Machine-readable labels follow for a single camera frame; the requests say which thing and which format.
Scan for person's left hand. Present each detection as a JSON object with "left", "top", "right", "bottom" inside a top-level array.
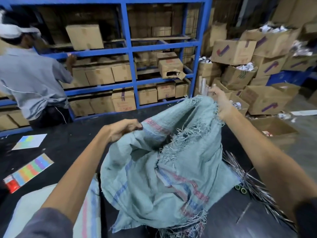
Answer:
[{"left": 103, "top": 119, "right": 143, "bottom": 144}]

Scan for person's right hand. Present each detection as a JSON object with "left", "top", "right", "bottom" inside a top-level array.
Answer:
[{"left": 209, "top": 86, "right": 235, "bottom": 122}]

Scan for pale green woven sack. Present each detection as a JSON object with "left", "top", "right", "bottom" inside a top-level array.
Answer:
[{"left": 100, "top": 95, "right": 242, "bottom": 238}]

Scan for person's left forearm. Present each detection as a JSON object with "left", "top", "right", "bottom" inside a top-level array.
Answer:
[{"left": 41, "top": 126, "right": 112, "bottom": 224}]

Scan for person's right forearm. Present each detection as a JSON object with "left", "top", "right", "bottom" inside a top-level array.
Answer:
[{"left": 222, "top": 109, "right": 317, "bottom": 222}]

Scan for bunch of white tubes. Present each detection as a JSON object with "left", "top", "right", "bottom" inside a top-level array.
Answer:
[{"left": 198, "top": 76, "right": 213, "bottom": 96}]

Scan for torn open cardboard carton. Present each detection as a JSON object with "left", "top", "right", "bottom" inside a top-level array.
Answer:
[{"left": 158, "top": 58, "right": 187, "bottom": 80}]

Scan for pile of purple-marked cardboard boxes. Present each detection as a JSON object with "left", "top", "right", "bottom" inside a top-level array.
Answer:
[{"left": 194, "top": 21, "right": 317, "bottom": 117}]

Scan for rows of plain cardboard boxes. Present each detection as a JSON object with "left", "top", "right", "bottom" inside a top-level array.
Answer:
[{"left": 0, "top": 3, "right": 201, "bottom": 132}]

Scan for empty open brown box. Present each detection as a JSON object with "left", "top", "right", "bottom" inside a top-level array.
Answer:
[{"left": 249, "top": 116, "right": 299, "bottom": 146}]

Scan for blue metal shelf rack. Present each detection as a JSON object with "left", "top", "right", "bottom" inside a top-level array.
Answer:
[{"left": 0, "top": 0, "right": 213, "bottom": 138}]

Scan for white paper sheet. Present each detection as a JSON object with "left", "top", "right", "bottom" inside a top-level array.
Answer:
[{"left": 290, "top": 110, "right": 317, "bottom": 116}]

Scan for green tape rolls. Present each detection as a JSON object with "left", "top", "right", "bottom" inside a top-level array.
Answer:
[{"left": 234, "top": 184, "right": 248, "bottom": 195}]

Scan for bundle of silver sticks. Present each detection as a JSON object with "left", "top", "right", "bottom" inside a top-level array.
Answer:
[{"left": 222, "top": 151, "right": 298, "bottom": 233}]

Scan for pastel colour chart sheet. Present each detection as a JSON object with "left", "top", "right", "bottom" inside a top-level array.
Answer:
[{"left": 12, "top": 133, "right": 48, "bottom": 151}]

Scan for rainbow striped colour card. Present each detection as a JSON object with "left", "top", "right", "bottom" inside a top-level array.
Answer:
[{"left": 3, "top": 153, "right": 54, "bottom": 194}]

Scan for person's grey sleeve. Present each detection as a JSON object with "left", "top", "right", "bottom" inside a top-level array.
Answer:
[{"left": 15, "top": 208, "right": 75, "bottom": 238}]

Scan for white woven sack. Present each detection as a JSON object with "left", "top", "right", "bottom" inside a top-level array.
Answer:
[{"left": 3, "top": 174, "right": 102, "bottom": 238}]

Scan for white cap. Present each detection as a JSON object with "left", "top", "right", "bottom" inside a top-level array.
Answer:
[{"left": 0, "top": 23, "right": 41, "bottom": 39}]

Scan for person's dark sleeve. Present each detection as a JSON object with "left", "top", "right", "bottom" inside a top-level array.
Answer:
[{"left": 293, "top": 198, "right": 317, "bottom": 238}]

